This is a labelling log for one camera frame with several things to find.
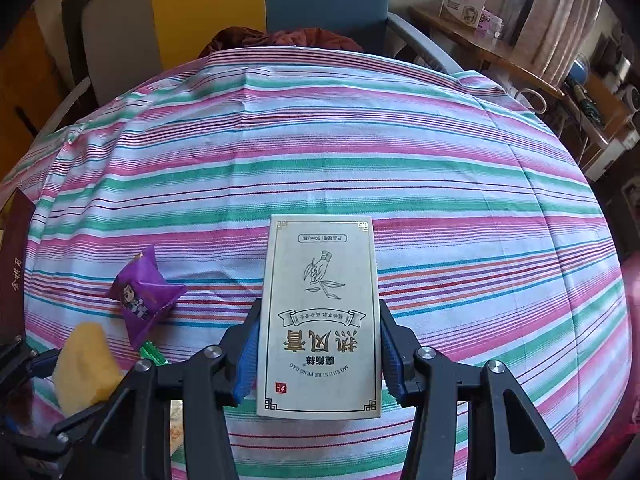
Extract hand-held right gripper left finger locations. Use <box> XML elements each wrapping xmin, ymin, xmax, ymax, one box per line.
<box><xmin>65</xmin><ymin>299</ymin><xmax>263</xmax><ymax>480</ymax></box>

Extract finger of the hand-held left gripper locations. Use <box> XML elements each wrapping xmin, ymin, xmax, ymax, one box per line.
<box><xmin>0</xmin><ymin>342</ymin><xmax>63</xmax><ymax>386</ymax></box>
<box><xmin>0</xmin><ymin>395</ymin><xmax>123</xmax><ymax>461</ymax></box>

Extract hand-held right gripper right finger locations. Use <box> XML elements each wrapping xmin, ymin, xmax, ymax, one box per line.
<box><xmin>378</xmin><ymin>299</ymin><xmax>576</xmax><ymax>480</ymax></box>

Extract large yellow sponge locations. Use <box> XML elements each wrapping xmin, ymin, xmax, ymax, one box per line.
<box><xmin>52</xmin><ymin>322</ymin><xmax>126</xmax><ymax>418</ymax></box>

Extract dark red storage box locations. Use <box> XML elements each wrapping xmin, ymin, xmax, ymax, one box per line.
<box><xmin>0</xmin><ymin>187</ymin><xmax>38</xmax><ymax>346</ymax></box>

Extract beige printed box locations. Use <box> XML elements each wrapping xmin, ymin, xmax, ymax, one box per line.
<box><xmin>256</xmin><ymin>215</ymin><xmax>383</xmax><ymax>419</ymax></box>

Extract green snack packet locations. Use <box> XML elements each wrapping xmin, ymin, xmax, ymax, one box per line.
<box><xmin>139</xmin><ymin>341</ymin><xmax>186</xmax><ymax>461</ymax></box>

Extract purple snack packet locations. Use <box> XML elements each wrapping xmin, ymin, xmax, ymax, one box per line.
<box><xmin>105</xmin><ymin>244</ymin><xmax>187</xmax><ymax>350</ymax></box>

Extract striped tablecloth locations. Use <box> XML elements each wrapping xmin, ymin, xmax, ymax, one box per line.
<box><xmin>0</xmin><ymin>45</ymin><xmax>628</xmax><ymax>480</ymax></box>

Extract cluttered wooden side desk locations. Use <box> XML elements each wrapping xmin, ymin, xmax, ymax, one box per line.
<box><xmin>562</xmin><ymin>75</ymin><xmax>638</xmax><ymax>183</ymax></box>

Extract dark red cloth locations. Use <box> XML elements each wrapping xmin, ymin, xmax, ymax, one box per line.
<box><xmin>197</xmin><ymin>25</ymin><xmax>363</xmax><ymax>59</ymax></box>

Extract black upright bar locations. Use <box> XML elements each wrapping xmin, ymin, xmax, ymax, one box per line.
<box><xmin>60</xmin><ymin>0</ymin><xmax>96</xmax><ymax>106</ymax></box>

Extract white panel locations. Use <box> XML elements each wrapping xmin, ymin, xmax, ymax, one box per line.
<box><xmin>32</xmin><ymin>0</ymin><xmax>161</xmax><ymax>111</ymax></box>

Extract yellow panel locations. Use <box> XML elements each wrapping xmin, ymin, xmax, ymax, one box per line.
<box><xmin>150</xmin><ymin>0</ymin><xmax>266</xmax><ymax>78</ymax></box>

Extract small purple white box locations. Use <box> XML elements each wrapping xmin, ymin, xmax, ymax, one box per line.
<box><xmin>474</xmin><ymin>9</ymin><xmax>503</xmax><ymax>38</ymax></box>

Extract blue chair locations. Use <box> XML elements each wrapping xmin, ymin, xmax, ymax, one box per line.
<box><xmin>264</xmin><ymin>0</ymin><xmax>466</xmax><ymax>78</ymax></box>

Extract patterned curtain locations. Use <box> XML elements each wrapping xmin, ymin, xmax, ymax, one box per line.
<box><xmin>500</xmin><ymin>0</ymin><xmax>603</xmax><ymax>86</ymax></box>

